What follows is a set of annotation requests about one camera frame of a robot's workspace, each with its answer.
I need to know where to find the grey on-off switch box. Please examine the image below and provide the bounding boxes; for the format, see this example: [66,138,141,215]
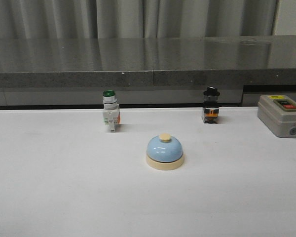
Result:
[258,95,296,138]

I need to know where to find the grey granite counter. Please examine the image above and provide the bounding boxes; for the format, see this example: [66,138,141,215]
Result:
[0,36,296,107]

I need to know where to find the blue and cream call bell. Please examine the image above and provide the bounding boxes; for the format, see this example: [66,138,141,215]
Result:
[146,133,185,170]

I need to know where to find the grey curtain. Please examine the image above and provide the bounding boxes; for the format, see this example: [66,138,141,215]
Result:
[0,0,278,39]

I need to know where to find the black rotary selector switch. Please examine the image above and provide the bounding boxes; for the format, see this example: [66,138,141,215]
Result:
[202,86,220,123]

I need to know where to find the green push button switch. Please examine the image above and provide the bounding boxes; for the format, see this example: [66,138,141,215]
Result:
[103,90,120,132]

